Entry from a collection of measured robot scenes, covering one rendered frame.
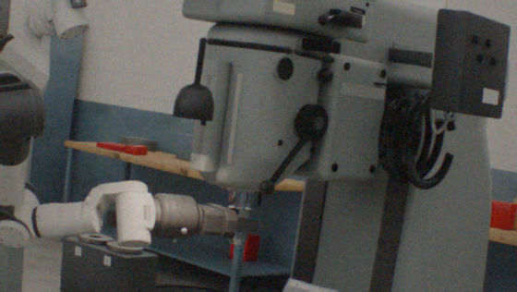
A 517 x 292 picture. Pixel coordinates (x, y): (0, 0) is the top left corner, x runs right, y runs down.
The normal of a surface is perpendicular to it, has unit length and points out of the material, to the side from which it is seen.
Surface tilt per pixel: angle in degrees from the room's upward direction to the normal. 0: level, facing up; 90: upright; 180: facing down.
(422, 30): 90
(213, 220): 90
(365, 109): 90
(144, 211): 66
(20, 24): 58
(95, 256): 90
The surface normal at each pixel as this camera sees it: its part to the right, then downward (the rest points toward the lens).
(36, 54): 0.84, -0.41
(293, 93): 0.71, 0.13
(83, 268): -0.56, -0.03
